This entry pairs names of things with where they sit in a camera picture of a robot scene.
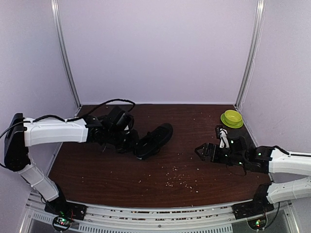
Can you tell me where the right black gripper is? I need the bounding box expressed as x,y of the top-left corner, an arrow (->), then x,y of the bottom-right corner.
195,143 -> 247,167

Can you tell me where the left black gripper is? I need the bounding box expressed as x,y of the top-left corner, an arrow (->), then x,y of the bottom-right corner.
107,128 -> 141,154

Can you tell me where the black sneaker shoe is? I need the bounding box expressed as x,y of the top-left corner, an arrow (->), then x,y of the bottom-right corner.
134,123 -> 173,160

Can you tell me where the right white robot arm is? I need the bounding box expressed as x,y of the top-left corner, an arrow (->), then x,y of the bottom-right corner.
194,136 -> 311,215

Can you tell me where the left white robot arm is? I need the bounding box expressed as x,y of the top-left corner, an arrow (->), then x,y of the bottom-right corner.
1,111 -> 139,216

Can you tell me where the green bowl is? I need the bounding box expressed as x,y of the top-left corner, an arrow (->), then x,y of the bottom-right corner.
221,110 -> 243,129

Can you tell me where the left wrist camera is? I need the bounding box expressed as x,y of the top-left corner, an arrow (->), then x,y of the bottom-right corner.
107,106 -> 134,131

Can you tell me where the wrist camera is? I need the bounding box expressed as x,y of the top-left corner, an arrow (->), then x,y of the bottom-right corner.
215,125 -> 229,149
107,106 -> 134,131

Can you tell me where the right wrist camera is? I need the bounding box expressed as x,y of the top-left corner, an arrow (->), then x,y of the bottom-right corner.
215,125 -> 229,149

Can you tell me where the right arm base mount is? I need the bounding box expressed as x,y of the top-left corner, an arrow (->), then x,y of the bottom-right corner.
232,200 -> 275,232

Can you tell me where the front aluminium rail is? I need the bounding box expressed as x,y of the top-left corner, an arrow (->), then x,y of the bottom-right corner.
17,192 -> 302,233

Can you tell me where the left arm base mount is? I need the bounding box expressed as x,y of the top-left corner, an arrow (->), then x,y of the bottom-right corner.
44,202 -> 87,232

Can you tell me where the left aluminium frame post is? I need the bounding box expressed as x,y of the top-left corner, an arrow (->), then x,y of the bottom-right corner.
51,0 -> 82,108

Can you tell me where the aluminium frame post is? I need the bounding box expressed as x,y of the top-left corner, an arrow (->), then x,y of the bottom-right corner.
51,0 -> 82,108
235,0 -> 266,110

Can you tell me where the right aluminium frame post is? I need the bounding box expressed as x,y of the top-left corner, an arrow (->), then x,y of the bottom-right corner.
235,0 -> 266,110

